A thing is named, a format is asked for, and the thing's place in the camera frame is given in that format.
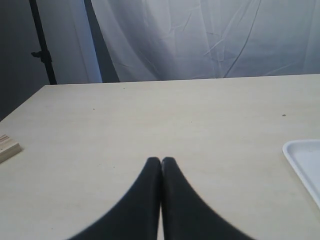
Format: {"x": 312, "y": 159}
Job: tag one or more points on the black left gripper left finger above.
{"x": 136, "y": 215}

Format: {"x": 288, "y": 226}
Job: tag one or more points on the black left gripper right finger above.
{"x": 185, "y": 216}

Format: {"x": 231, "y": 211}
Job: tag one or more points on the white plastic tray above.
{"x": 304, "y": 158}

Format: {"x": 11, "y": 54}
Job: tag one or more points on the wooden block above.
{"x": 8, "y": 148}

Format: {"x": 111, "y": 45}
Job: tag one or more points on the white backdrop curtain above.
{"x": 106, "y": 41}

